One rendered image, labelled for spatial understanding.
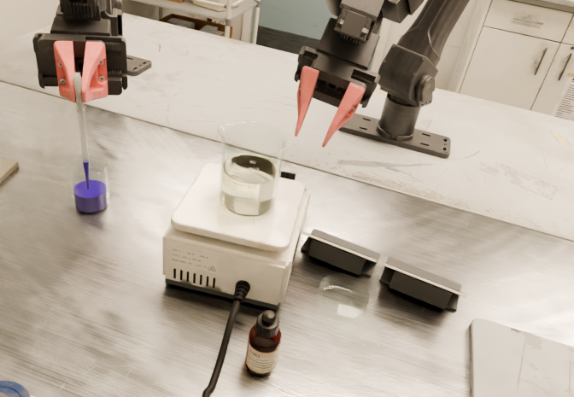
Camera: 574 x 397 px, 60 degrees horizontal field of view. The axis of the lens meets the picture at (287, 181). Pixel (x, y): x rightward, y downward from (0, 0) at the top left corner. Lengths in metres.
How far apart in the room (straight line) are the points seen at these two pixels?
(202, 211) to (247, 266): 0.07
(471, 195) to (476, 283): 0.20
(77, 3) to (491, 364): 0.60
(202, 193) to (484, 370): 0.33
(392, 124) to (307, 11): 2.73
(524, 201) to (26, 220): 0.70
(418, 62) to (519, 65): 2.15
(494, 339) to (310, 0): 3.13
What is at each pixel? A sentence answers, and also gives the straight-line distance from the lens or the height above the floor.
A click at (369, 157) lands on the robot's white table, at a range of 0.83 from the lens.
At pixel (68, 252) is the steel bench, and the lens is 0.60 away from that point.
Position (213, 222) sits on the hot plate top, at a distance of 0.49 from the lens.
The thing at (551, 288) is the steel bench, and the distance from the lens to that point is 0.70.
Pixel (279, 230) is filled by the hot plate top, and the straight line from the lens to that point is 0.49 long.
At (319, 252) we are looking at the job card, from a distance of 0.59.
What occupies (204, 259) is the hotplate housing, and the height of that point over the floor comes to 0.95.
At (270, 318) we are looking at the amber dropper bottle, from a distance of 0.44.
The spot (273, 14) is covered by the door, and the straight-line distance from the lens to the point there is 3.63.
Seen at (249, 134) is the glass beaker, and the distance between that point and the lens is 0.51.
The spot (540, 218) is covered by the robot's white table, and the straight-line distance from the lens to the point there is 0.83.
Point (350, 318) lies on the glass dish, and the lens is 0.53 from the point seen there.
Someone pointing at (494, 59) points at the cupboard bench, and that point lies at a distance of 2.93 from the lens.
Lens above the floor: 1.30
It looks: 33 degrees down
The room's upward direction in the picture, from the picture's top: 10 degrees clockwise
